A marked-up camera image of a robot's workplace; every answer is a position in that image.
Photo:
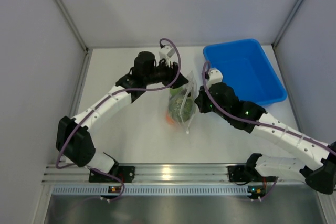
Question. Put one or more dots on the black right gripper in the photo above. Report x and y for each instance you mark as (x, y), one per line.
(201, 100)

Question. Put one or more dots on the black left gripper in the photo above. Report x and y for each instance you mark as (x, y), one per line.
(171, 72)

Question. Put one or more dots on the green netted toy melon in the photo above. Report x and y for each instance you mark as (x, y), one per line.
(181, 108)

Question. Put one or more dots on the clear polka dot zip bag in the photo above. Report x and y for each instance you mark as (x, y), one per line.
(189, 91)

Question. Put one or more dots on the orange toy fruit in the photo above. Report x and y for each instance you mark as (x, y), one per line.
(169, 119)

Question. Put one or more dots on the lime green toy fruit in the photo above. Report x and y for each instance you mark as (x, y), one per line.
(176, 91)

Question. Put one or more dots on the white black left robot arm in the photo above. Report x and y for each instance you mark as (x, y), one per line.
(74, 135)

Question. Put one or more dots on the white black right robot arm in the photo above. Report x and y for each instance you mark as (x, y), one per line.
(312, 162)

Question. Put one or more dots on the blue plastic bin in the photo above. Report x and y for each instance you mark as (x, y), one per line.
(246, 68)

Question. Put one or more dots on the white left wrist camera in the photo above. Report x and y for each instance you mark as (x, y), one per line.
(165, 53)

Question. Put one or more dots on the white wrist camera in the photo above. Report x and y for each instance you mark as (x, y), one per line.
(165, 53)
(213, 76)

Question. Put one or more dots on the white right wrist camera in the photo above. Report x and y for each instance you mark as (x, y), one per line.
(213, 76)

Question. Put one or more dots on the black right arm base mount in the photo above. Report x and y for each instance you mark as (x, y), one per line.
(240, 174)

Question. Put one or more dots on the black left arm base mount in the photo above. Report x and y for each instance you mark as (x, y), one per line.
(125, 173)

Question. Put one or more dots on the aluminium frame rail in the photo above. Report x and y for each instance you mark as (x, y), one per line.
(146, 173)

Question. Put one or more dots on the left vertical frame post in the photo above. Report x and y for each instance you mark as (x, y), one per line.
(71, 24)

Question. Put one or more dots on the vertical frame post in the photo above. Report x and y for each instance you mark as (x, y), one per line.
(288, 20)
(71, 24)

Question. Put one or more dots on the white slotted cable duct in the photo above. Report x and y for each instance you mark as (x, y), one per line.
(153, 190)

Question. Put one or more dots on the right vertical frame post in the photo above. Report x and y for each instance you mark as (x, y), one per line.
(288, 20)

